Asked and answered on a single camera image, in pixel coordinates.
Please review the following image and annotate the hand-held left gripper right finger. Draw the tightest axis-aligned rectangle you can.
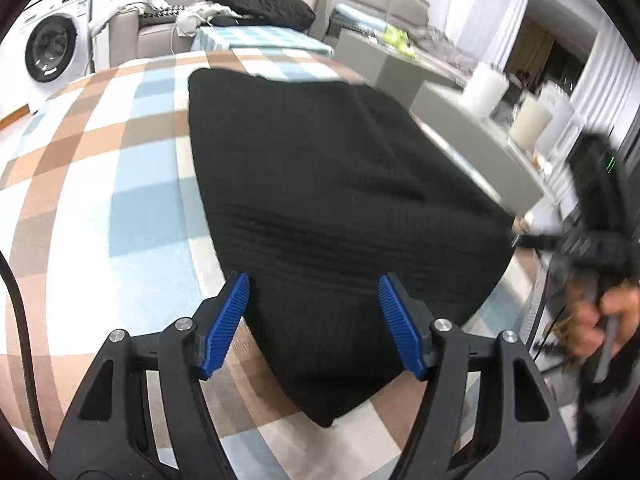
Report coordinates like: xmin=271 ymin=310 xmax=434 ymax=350
xmin=377 ymin=274 xmax=578 ymax=480

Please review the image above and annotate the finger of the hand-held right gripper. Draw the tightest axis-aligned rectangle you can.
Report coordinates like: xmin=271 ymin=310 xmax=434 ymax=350
xmin=512 ymin=230 xmax=566 ymax=252

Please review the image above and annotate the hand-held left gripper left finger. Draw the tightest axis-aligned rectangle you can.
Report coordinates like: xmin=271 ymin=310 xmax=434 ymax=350
xmin=48 ymin=272 xmax=251 ymax=480

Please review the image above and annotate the black knit sweater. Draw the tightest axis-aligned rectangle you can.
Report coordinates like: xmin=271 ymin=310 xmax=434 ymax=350
xmin=187 ymin=67 xmax=518 ymax=428

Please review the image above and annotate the person's right hand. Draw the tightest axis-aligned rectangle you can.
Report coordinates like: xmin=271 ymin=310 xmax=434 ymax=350
xmin=567 ymin=281 xmax=640 ymax=371

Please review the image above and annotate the cream cylinder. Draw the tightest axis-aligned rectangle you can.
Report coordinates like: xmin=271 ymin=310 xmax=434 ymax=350
xmin=507 ymin=95 xmax=553 ymax=151

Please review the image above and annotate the grey ottoman block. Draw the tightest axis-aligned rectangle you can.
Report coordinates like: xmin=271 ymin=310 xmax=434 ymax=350
xmin=335 ymin=27 xmax=543 ymax=221

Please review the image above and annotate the white cylinder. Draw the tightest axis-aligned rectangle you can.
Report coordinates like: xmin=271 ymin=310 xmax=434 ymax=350
xmin=462 ymin=62 xmax=508 ymax=121

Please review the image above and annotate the blue brown checked blanket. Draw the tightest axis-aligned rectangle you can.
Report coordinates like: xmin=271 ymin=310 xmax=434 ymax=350
xmin=0 ymin=47 xmax=546 ymax=480

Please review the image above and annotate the grey crumpled blanket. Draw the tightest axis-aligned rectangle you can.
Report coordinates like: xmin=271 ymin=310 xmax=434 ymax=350
xmin=407 ymin=25 xmax=481 ymax=78

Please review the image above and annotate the green plush toy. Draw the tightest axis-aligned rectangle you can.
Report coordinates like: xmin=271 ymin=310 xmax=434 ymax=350
xmin=382 ymin=27 xmax=416 ymax=58

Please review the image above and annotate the light blue folded towel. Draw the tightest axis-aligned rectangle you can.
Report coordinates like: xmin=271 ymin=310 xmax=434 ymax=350
xmin=332 ymin=4 xmax=388 ymax=31

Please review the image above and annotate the light blue checked cloth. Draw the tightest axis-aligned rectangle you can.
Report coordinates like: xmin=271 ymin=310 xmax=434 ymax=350
xmin=192 ymin=25 xmax=335 ymax=58

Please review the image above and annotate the grey sofa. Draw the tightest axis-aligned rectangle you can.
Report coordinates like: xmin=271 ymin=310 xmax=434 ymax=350
xmin=109 ymin=0 xmax=431 ymax=68

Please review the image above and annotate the light grey hoodie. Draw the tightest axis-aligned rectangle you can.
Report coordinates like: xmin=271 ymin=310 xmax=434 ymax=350
xmin=175 ymin=2 xmax=236 ymax=36

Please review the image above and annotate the black white checkered pillow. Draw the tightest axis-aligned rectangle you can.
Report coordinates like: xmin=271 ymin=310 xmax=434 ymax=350
xmin=140 ymin=4 xmax=188 ymax=18

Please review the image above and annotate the black quilted jacket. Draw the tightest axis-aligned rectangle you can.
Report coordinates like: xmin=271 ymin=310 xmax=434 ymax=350
xmin=206 ymin=0 xmax=317 ymax=33

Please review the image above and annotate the white washing machine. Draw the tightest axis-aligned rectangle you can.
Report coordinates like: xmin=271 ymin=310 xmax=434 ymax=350
xmin=20 ymin=0 xmax=96 ymax=113

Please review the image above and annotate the white grey cloth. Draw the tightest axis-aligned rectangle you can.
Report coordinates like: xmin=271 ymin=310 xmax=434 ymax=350
xmin=89 ymin=0 xmax=156 ymax=36

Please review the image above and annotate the black cable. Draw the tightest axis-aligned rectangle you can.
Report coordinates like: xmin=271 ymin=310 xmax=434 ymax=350
xmin=0 ymin=250 xmax=53 ymax=466

